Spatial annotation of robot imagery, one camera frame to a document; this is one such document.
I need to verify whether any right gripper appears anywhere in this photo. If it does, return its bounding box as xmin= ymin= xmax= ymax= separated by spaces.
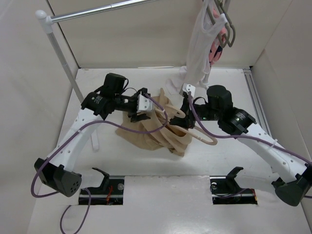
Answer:
xmin=169 ymin=97 xmax=221 ymax=129

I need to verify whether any wooden clothes hanger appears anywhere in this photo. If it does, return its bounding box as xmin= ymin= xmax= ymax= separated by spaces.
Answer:
xmin=155 ymin=104 xmax=218 ymax=146

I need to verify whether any beige t shirt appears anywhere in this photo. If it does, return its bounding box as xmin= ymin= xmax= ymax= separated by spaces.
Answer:
xmin=115 ymin=87 xmax=193 ymax=157

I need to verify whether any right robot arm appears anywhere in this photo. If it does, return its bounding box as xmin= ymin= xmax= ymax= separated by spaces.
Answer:
xmin=170 ymin=83 xmax=312 ymax=206

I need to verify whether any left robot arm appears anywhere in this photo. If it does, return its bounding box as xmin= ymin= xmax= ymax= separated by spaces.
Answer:
xmin=34 ymin=73 xmax=153 ymax=197

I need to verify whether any grey clothes hanger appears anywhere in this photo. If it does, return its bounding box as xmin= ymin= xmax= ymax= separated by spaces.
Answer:
xmin=214 ymin=0 xmax=236 ymax=48

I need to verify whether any white tank top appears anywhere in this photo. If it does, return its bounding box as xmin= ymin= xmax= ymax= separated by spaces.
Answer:
xmin=166 ymin=0 xmax=227 ymax=95

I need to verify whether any pink patterned garment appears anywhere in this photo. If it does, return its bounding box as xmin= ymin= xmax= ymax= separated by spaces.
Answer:
xmin=207 ymin=7 xmax=227 ymax=68

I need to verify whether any white clothes rack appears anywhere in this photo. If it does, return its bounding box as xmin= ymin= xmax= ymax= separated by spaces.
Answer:
xmin=35 ymin=0 xmax=234 ymax=152

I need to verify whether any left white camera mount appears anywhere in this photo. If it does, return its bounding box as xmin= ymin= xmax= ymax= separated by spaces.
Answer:
xmin=136 ymin=94 xmax=154 ymax=113

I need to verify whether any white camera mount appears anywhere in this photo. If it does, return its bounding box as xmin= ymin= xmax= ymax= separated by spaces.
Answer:
xmin=136 ymin=94 xmax=154 ymax=113
xmin=179 ymin=83 xmax=195 ymax=97

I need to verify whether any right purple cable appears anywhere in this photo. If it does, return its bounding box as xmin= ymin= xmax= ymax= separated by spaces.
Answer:
xmin=187 ymin=91 xmax=312 ymax=166

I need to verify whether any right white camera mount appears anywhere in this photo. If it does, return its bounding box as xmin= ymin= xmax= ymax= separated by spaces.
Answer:
xmin=179 ymin=83 xmax=195 ymax=97

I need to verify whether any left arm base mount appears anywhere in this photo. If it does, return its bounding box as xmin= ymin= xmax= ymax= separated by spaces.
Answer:
xmin=88 ymin=176 xmax=125 ymax=206

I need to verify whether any aluminium rail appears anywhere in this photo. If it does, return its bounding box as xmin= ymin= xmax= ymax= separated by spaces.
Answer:
xmin=243 ymin=69 xmax=272 ymax=136

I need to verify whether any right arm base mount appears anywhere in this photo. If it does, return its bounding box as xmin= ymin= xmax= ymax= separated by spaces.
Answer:
xmin=210 ymin=176 xmax=258 ymax=205

